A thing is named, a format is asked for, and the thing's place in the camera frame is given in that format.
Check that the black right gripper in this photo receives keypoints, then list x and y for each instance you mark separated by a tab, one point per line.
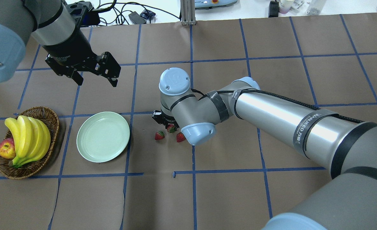
159	118

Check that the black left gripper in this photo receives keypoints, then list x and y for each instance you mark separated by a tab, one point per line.
69	48

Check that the red strawberry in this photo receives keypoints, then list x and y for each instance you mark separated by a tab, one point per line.
171	128
180	137
159	135

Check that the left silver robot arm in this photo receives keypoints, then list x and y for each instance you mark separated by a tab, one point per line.
55	25

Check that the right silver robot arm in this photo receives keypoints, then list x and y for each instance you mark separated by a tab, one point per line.
346	147

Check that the light green plate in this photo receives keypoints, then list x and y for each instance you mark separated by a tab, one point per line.
103	137

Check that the brown wicker basket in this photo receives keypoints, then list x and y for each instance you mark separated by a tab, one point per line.
51	120

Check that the small black adapter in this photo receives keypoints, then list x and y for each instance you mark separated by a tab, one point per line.
136	19

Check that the yellow banana bunch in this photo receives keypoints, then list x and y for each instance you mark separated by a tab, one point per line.
32	139

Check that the red yellow apple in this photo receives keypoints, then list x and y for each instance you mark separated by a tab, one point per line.
7	148

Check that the blue teach pendant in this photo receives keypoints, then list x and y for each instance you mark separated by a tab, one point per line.
208	4

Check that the black power adapter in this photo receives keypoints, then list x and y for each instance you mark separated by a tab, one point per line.
273	9

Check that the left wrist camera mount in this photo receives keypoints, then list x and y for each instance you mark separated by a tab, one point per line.
83	14

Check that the aluminium frame post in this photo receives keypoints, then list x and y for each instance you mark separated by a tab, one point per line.
187	10

